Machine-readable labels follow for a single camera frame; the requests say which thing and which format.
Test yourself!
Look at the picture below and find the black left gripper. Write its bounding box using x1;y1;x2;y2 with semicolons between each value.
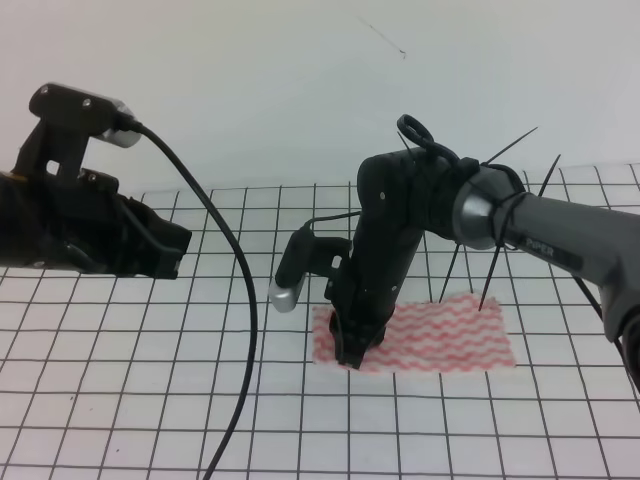
1;173;192;279

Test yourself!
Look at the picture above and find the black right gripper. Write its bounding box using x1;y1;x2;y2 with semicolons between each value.
329;224;420;370

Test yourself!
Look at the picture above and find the pink wavy striped towel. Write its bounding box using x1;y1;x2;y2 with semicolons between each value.
310;292;516;374

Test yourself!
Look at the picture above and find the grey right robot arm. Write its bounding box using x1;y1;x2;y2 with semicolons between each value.
327;150;639;375

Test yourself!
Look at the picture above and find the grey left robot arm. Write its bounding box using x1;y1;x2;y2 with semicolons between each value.
1;169;192;280

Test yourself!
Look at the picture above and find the black left camera cable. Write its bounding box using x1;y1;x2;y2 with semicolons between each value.
117;117;259;480

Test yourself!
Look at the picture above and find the black camera cable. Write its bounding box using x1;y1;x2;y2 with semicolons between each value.
117;117;259;480
304;113;481;236

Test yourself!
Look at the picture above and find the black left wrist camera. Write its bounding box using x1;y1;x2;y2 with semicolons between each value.
12;83;141;182

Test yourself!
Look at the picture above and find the black right camera cable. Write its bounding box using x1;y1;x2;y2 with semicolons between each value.
304;113;481;236

